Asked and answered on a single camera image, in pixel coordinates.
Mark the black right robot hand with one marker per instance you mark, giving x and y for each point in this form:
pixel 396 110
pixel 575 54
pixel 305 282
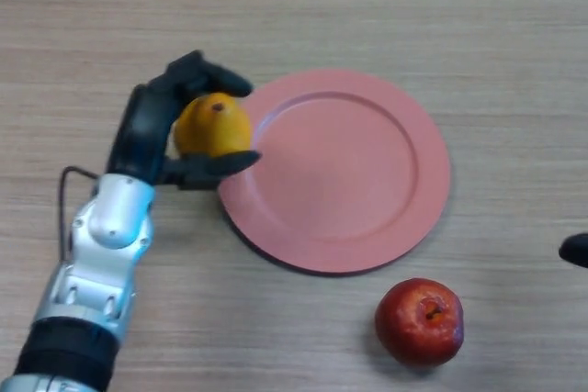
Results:
pixel 576 252

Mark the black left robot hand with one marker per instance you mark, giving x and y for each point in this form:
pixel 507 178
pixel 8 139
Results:
pixel 142 135

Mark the yellow pear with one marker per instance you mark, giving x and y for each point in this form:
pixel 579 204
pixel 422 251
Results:
pixel 216 128

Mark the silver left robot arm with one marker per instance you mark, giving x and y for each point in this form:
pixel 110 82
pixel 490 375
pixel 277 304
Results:
pixel 92 282

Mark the pink round plate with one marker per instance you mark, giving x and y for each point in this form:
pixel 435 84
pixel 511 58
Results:
pixel 344 176

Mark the red apple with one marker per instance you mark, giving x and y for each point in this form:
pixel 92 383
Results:
pixel 418 321

